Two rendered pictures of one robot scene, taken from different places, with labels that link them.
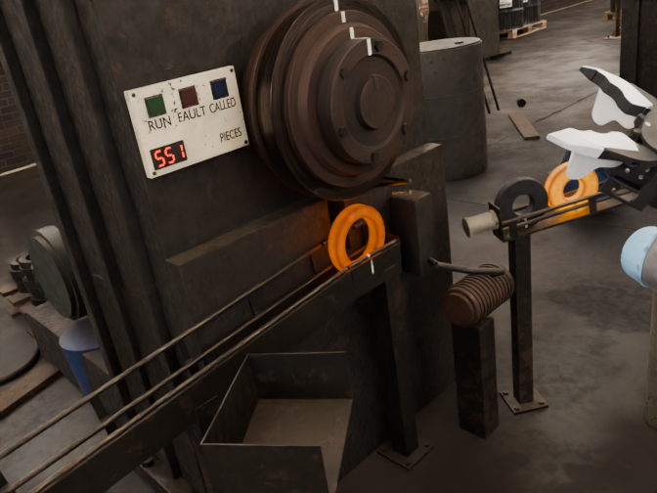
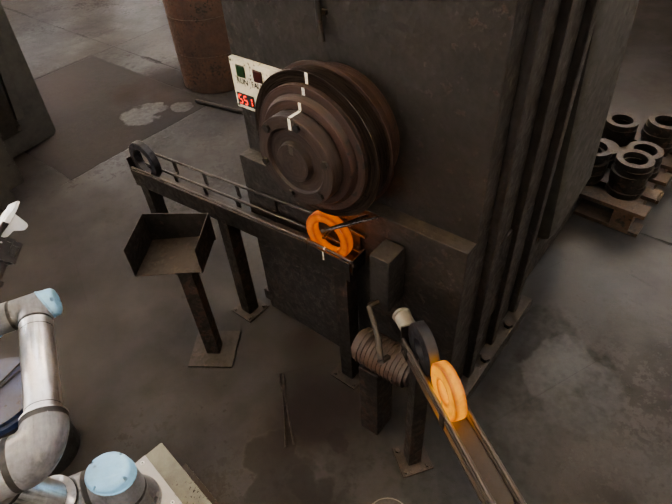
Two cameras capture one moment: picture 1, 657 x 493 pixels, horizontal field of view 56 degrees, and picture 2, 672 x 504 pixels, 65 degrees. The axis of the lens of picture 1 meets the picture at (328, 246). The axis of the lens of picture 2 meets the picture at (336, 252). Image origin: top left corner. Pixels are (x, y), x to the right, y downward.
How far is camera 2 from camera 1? 2.03 m
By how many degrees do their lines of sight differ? 69
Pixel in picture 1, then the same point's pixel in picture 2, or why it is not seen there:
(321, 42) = (279, 98)
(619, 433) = not seen: outside the picture
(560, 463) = (334, 476)
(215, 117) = not seen: hidden behind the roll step
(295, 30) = (273, 80)
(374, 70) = (299, 142)
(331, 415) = (192, 265)
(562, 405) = (406, 490)
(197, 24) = (272, 37)
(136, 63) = (238, 42)
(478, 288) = (366, 347)
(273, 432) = (187, 246)
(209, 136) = not seen: hidden behind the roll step
